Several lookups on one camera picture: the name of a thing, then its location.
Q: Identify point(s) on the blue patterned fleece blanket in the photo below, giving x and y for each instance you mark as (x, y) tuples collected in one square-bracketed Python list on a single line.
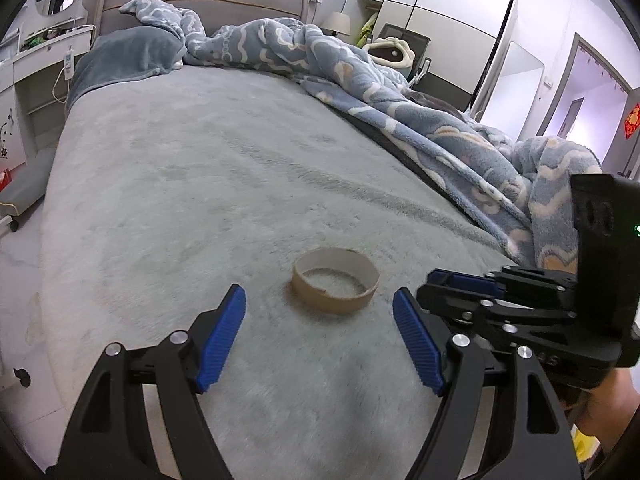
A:
[(410, 130)]

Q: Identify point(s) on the white and grey wardrobe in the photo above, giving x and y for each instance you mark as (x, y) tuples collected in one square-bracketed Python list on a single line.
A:
[(450, 25)]

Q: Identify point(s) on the black chair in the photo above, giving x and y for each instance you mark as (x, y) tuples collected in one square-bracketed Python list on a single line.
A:
[(417, 45)]

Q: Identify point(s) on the bedside lamp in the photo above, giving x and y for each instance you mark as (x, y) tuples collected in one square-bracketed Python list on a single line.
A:
[(336, 22)]

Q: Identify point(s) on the dark brown cloth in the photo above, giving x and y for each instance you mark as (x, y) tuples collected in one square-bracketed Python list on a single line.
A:
[(437, 105)]

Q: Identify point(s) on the blue-grey pillow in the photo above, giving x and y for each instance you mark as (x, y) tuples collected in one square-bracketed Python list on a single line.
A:
[(125, 57)]

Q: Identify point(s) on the person's right hand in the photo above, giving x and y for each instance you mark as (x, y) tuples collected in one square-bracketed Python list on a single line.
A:
[(610, 405)]

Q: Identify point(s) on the door frame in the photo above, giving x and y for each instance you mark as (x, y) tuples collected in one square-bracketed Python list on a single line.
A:
[(567, 85)]

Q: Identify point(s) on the yellow-green cloth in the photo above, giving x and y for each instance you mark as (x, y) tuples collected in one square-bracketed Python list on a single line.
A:
[(366, 32)]

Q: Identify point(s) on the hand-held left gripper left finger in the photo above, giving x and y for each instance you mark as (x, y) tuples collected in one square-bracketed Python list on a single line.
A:
[(220, 340)]

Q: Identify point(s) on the white dressing desk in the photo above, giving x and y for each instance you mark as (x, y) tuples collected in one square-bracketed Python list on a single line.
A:
[(30, 90)]

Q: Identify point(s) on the red bag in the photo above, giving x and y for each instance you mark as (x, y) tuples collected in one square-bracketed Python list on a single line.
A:
[(5, 180)]

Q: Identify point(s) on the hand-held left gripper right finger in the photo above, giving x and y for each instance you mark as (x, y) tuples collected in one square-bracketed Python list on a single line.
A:
[(417, 345)]

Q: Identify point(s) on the red door decoration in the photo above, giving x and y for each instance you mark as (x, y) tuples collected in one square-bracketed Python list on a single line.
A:
[(632, 120)]

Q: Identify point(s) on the white door panel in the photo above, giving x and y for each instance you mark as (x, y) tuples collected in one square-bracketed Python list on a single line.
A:
[(515, 85)]

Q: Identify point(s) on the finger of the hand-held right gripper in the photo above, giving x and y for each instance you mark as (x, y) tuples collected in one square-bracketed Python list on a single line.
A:
[(465, 282), (450, 297)]

